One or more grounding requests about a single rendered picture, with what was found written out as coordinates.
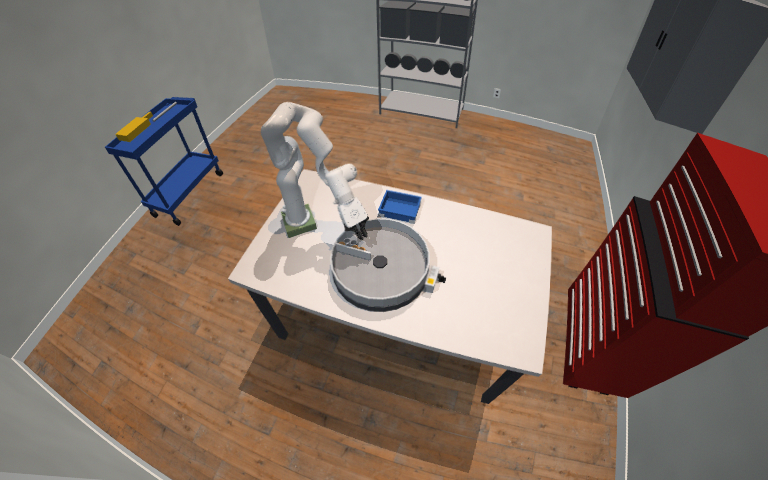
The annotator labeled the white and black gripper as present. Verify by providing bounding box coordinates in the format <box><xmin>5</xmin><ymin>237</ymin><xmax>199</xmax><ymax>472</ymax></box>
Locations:
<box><xmin>337</xmin><ymin>197</ymin><xmax>369</xmax><ymax>240</ymax></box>

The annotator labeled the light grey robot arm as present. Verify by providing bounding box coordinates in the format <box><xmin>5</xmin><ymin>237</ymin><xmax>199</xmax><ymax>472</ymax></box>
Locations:
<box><xmin>261</xmin><ymin>102</ymin><xmax>357</xmax><ymax>227</ymax></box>

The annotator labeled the blue crate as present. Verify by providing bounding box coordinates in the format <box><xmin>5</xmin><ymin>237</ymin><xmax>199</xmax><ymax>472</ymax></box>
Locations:
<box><xmin>378</xmin><ymin>190</ymin><xmax>422</xmax><ymax>224</ymax></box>

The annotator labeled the grey round turntable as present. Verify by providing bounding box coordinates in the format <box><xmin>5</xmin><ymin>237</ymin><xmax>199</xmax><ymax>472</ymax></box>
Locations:
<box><xmin>330</xmin><ymin>218</ymin><xmax>446</xmax><ymax>312</ymax></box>

